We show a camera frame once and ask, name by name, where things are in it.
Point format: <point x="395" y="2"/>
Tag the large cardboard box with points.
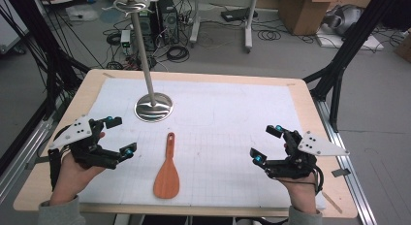
<point x="303" y="11"/>

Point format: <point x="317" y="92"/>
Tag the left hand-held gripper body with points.
<point x="76" y="131"/>

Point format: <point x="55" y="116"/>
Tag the white grid paper mat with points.
<point x="210" y="147"/>

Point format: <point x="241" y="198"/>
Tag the grey tape piece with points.
<point x="341" y="172"/>

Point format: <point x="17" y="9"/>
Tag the person's left hand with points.
<point x="69" y="179"/>

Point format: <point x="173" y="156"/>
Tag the white stand leg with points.
<point x="195" y="24"/>
<point x="248" y="27"/>

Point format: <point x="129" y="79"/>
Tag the person's right hand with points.
<point x="302" y="192"/>

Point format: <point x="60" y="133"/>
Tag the small white power box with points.
<point x="125" y="38"/>

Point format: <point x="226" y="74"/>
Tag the metal utensil stand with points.
<point x="153" y="108"/>

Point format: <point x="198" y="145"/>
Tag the black flat device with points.
<point x="237" y="14"/>

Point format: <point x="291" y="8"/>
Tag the tan tape strip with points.
<point x="332" y="202"/>

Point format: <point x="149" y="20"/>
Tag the aluminium rail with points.
<point x="352" y="173"/>
<point x="19" y="163"/>

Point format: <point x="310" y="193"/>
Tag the grey silver appliance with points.
<point x="344" y="19"/>

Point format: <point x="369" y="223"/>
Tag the small cardboard box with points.
<point x="404" y="47"/>

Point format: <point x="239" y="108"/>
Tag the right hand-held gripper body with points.
<point x="318" y="146"/>

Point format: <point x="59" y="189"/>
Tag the white foam board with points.
<point x="352" y="42"/>

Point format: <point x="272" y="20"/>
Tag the wooden rice spatula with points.
<point x="167" y="179"/>

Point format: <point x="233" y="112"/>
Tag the black computer tower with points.
<point x="168" y="21"/>

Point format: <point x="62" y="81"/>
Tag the black frame stand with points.
<point x="342" y="57"/>
<point x="48" y="57"/>

